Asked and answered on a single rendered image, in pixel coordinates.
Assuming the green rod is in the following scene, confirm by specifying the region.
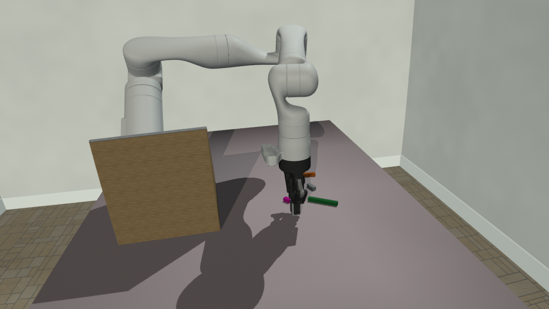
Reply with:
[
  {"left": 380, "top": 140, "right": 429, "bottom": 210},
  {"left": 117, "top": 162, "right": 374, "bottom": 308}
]
[{"left": 308, "top": 196, "right": 338, "bottom": 206}]

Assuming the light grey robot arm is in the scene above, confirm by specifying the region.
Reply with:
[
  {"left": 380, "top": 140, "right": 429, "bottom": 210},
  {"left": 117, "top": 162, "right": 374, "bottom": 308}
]
[{"left": 121, "top": 24, "right": 319, "bottom": 166}]

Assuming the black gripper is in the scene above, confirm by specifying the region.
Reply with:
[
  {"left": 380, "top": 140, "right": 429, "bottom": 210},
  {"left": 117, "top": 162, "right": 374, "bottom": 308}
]
[{"left": 279, "top": 157, "right": 311, "bottom": 216}]

